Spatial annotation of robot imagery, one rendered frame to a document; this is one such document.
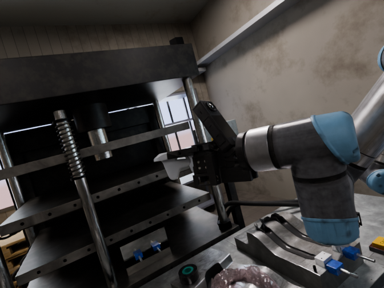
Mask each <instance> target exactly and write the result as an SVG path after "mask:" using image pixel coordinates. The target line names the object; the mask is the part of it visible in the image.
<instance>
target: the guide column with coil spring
mask: <svg viewBox="0 0 384 288"><path fill-rule="evenodd" d="M53 114H54V118H55V120H58V119H62V118H67V115H66V112H65V110H58V111H54V112H53ZM65 122H68V121H62V122H58V123H57V125H59V124H62V123H65ZM67 126H70V125H69V123H68V124H65V125H62V126H59V127H58V129H61V128H63V127H67ZM69 130H71V128H67V129H63V130H61V131H59V133H63V132H66V131H69ZM71 134H72V132H69V133H65V134H62V135H60V136H61V138H62V137H65V136H67V135H71ZM72 138H74V137H73V136H70V137H67V138H64V139H62V142H64V141H66V140H69V139H72ZM74 142H75V141H74V140H72V141H69V142H66V143H63V146H66V145H68V144H71V143H74ZM72 147H76V144H74V145H71V146H68V147H65V148H64V149H65V150H67V149H70V148H72ZM74 151H77V148H76V149H72V150H69V151H67V152H66V154H69V153H72V152H74ZM76 155H78V152H77V153H74V154H71V155H68V156H67V158H71V157H73V156H76ZM77 159H80V157H79V156H78V157H75V158H73V159H70V160H68V162H72V161H75V160H77ZM79 163H81V160H80V161H77V162H74V163H72V164H69V165H70V167H71V166H74V165H76V164H79ZM80 167H82V164H81V165H79V166H76V167H73V168H71V171H73V170H75V169H78V168H80ZM82 171H83V169H80V170H77V171H75V172H72V175H74V174H77V173H80V172H82ZM84 174H85V173H82V174H79V175H76V176H74V177H73V178H75V177H79V176H82V175H84ZM75 185H76V187H77V190H78V194H79V197H80V200H81V203H82V207H83V210H84V212H85V216H86V219H87V222H88V225H89V229H90V232H91V235H92V238H93V241H94V244H95V248H96V251H97V254H98V258H99V261H100V263H101V266H102V270H103V273H104V276H105V280H106V283H107V286H108V288H115V287H117V286H118V284H119V283H118V279H117V276H116V273H115V270H114V266H113V263H112V260H111V257H110V253H109V250H108V248H107V244H106V241H105V237H104V234H103V231H102V228H101V224H100V222H99V218H98V215H97V211H96V209H95V206H94V202H93V199H92V196H91V192H90V189H89V186H88V183H87V179H86V177H84V178H81V179H78V180H75Z"/></svg>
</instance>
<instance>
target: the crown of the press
mask: <svg viewBox="0 0 384 288"><path fill-rule="evenodd" d="M169 42H170V45H166V46H152V47H138V48H130V49H116V50H102V51H89V52H81V53H67V54H54V55H40V56H32V57H18V58H5V59H0V131H3V132H4V133H9V132H12V131H18V130H23V129H29V128H32V127H38V126H43V125H49V124H52V121H54V120H55V118H54V114H53V112H54V111H58V110H65V112H66V115H67V117H68V118H71V120H72V119H73V120H74V122H75V125H76V128H77V131H78V134H86V133H87V136H88V139H89V142H90V146H95V145H99V144H102V143H106V142H109V139H108V137H107V133H106V129H107V128H110V127H112V123H111V120H110V116H109V112H112V111H118V110H123V109H129V108H132V107H138V106H143V105H149V104H152V102H154V101H158V102H160V101H161V100H163V99H164V98H166V97H167V96H168V95H170V94H171V93H173V92H175V91H176V90H177V89H179V88H180V87H182V86H183V82H182V80H183V79H185V78H188V77H191V80H192V79H193V78H195V77H196V76H198V75H199V70H198V66H197V62H196V58H195V55H194V50H193V46H192V44H191V43H187V44H184V41H183V37H175V38H173V39H171V40H170V41H169Z"/></svg>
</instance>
